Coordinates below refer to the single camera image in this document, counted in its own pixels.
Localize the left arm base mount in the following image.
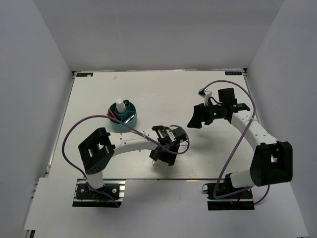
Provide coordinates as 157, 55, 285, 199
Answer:
72, 179, 126, 208

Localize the red lip gloss tube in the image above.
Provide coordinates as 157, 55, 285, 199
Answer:
108, 109, 118, 119
108, 109, 115, 118

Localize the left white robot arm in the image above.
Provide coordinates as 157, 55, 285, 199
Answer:
78, 125, 189, 198

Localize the small round cream jar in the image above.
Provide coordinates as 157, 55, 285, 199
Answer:
152, 160, 162, 169

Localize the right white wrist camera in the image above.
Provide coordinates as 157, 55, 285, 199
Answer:
198, 89, 212, 106

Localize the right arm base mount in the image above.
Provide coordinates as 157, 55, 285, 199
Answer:
202, 182, 255, 211

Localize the white round bottle in organizer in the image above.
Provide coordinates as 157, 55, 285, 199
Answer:
115, 99, 126, 114

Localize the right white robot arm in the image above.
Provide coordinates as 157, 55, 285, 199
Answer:
187, 88, 293, 199

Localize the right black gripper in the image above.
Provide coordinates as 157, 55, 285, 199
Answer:
187, 100, 224, 129

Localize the teal round organizer container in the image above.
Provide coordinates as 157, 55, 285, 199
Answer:
107, 99, 137, 128

